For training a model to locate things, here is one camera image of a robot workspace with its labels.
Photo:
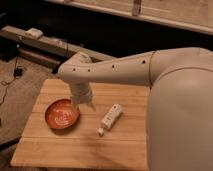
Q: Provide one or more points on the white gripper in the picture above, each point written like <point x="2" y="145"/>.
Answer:
<point x="81" y="93"/>

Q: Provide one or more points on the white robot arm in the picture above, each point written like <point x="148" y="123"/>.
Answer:
<point x="179" y="120"/>

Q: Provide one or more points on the orange ceramic bowl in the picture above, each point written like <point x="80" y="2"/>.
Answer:
<point x="61" y="114"/>

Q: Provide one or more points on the wooden cutting board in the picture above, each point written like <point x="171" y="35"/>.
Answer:
<point x="123" y="148"/>

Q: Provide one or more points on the small white block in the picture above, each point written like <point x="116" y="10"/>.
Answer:
<point x="34" y="33"/>

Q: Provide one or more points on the long wooden beam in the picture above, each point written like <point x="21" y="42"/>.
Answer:
<point x="48" y="44"/>

